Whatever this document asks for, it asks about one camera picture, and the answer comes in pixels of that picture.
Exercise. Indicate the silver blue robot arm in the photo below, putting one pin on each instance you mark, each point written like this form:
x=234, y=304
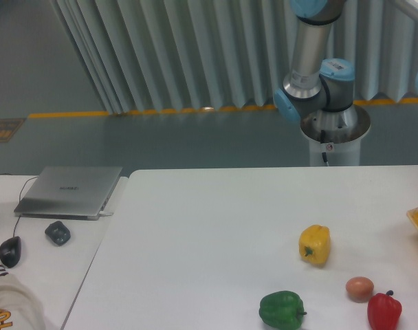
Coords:
x=310, y=51

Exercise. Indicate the person's white sleeve forearm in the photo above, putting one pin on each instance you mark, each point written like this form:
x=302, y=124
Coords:
x=19, y=307

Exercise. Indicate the white pleated curtain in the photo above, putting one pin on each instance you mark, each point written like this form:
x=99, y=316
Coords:
x=160, y=55

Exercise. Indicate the yellow bell pepper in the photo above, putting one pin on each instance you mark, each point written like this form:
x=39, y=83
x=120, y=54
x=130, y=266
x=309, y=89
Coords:
x=314, y=244

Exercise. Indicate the silver closed laptop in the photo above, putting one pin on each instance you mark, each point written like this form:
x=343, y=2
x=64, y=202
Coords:
x=69, y=192

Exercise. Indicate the green bell pepper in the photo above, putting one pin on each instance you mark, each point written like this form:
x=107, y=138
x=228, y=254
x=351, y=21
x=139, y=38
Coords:
x=282, y=310

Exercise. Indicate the black power adapter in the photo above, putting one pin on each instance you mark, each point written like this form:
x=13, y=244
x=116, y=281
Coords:
x=58, y=233

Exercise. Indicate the brown egg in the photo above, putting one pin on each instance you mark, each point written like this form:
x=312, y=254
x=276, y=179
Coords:
x=359, y=288

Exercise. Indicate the black computer mouse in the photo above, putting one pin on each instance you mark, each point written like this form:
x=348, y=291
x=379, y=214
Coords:
x=10, y=251

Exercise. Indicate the red bell pepper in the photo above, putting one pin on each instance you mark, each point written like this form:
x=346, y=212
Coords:
x=384, y=311

